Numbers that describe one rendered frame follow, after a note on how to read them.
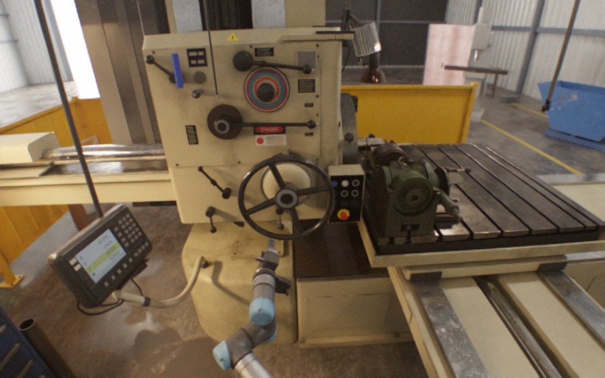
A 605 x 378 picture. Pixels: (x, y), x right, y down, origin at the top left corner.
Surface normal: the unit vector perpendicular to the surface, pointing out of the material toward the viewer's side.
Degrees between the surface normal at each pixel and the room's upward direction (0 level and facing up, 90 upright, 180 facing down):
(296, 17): 90
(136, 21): 90
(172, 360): 0
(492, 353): 0
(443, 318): 0
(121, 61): 90
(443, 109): 90
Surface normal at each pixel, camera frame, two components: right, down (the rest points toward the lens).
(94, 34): 0.04, 0.48
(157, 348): -0.02, -0.88
